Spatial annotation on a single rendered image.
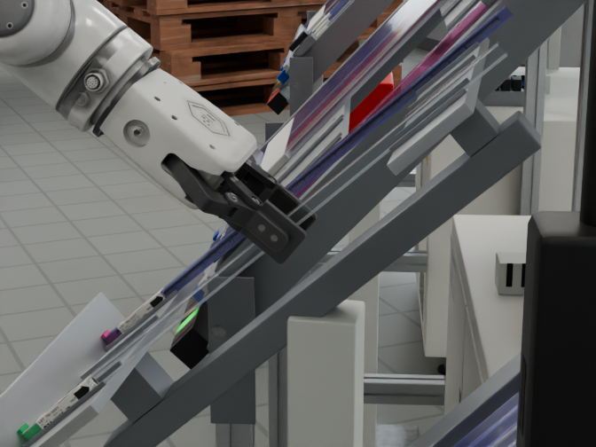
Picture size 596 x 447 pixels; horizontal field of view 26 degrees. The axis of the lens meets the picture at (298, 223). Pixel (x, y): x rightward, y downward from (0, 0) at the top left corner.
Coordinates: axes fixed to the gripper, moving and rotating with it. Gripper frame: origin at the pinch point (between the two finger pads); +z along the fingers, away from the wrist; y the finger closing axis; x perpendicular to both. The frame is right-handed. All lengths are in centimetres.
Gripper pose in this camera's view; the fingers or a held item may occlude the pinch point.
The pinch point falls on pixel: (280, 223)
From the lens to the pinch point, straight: 98.9
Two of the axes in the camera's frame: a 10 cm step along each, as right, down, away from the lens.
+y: 1.7, -2.8, 9.5
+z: 7.7, 6.4, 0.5
